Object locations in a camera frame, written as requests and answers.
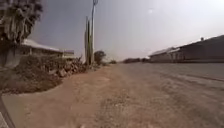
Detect long low building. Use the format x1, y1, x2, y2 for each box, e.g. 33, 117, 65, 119
148, 34, 224, 64

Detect dry shrub mound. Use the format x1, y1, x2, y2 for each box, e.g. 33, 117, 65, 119
0, 54, 64, 94

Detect pale-roofed low building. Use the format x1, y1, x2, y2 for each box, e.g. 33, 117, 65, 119
19, 38, 76, 61

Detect tan dirt and concrete ground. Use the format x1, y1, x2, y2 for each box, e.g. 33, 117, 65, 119
1, 63, 224, 128

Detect grey road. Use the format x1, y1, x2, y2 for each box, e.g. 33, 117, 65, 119
116, 62, 224, 111

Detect pile of rocks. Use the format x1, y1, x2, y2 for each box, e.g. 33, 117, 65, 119
49, 56, 89, 78

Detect small round tree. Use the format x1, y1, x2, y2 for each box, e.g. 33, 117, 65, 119
93, 50, 107, 66

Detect low dark bushes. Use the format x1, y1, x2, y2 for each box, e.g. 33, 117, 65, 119
122, 57, 151, 64

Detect large dark tree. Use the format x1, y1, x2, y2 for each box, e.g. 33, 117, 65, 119
0, 0, 45, 69

